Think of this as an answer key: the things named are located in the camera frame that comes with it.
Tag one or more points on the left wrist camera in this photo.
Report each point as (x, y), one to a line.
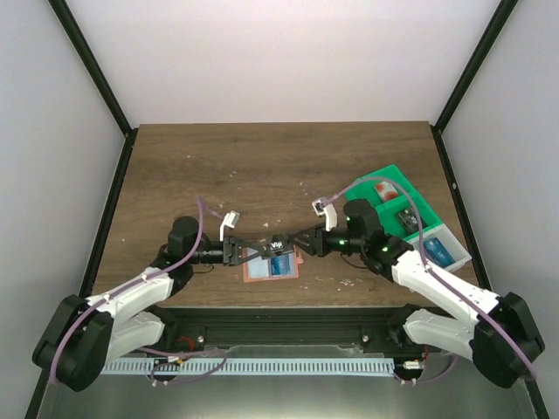
(229, 221)

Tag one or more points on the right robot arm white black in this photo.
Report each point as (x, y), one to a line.
(498, 334)

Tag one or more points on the black frame post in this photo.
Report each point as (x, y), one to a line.
(489, 36)
(78, 40)

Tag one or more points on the right black frame post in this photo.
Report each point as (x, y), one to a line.
(489, 36)

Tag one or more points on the blue card in holder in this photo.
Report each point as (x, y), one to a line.
(281, 266)

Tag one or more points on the green plastic organizer tray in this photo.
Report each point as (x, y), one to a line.
(388, 211)

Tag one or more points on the white slotted cable duct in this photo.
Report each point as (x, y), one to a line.
(369, 367)

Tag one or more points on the black card in tray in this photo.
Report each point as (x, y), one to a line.
(408, 220)

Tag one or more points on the left black frame post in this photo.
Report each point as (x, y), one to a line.
(78, 40)

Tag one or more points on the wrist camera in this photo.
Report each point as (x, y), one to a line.
(229, 221)
(324, 208)

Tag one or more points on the black card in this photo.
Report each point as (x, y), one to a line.
(276, 246)
(408, 220)

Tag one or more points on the red white card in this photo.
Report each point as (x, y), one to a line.
(386, 191)

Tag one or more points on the blue card in bin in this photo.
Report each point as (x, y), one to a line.
(437, 253)

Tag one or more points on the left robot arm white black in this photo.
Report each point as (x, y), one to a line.
(85, 334)

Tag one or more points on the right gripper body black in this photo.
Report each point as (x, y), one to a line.
(320, 241)

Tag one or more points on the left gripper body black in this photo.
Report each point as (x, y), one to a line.
(230, 253)

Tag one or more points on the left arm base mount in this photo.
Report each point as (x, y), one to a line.
(180, 338)

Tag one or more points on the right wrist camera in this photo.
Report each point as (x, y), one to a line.
(324, 208)

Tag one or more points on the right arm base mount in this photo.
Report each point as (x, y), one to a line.
(384, 333)

